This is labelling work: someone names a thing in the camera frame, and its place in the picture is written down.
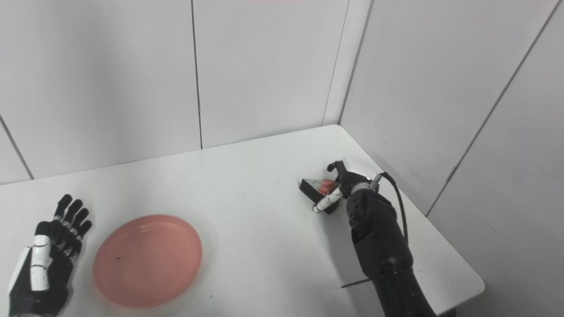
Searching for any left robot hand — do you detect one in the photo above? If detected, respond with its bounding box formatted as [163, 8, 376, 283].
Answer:
[7, 194, 93, 317]

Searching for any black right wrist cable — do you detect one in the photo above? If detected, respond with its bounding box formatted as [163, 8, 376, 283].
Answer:
[369, 172, 409, 243]

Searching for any pink plate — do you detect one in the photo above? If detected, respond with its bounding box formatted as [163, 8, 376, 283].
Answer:
[92, 214, 204, 308]

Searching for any chocolate cake slice with fruit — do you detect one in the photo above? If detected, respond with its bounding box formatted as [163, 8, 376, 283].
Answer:
[299, 178, 341, 215]

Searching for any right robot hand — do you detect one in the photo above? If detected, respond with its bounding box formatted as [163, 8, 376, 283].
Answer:
[312, 155, 382, 214]

